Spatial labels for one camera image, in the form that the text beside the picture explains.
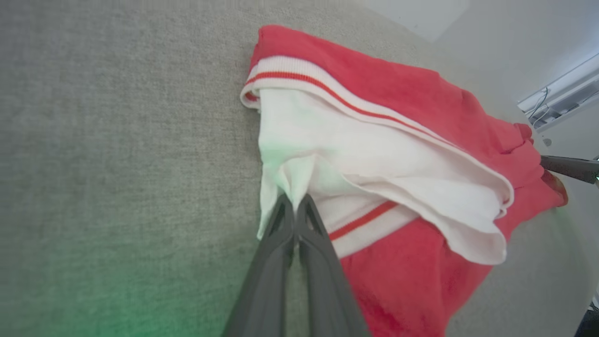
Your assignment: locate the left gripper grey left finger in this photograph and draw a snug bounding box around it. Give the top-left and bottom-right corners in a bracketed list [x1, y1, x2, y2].
[222, 194, 295, 337]

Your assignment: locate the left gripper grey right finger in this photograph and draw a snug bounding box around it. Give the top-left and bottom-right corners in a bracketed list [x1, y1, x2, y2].
[296, 194, 370, 337]

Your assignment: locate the thin black cable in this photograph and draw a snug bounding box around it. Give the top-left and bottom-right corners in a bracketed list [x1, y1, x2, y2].
[528, 87, 551, 128]

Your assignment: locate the grey fabric sofa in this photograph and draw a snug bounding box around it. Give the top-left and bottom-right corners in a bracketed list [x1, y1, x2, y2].
[0, 0, 599, 337]

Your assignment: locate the white window rail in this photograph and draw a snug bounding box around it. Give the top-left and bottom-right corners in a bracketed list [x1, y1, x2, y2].
[517, 54, 599, 133]

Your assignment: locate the red and white garment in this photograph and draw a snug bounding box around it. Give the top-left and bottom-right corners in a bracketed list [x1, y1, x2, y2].
[240, 24, 569, 337]

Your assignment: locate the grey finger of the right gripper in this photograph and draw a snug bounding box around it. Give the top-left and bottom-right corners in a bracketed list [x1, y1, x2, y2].
[541, 155, 599, 184]

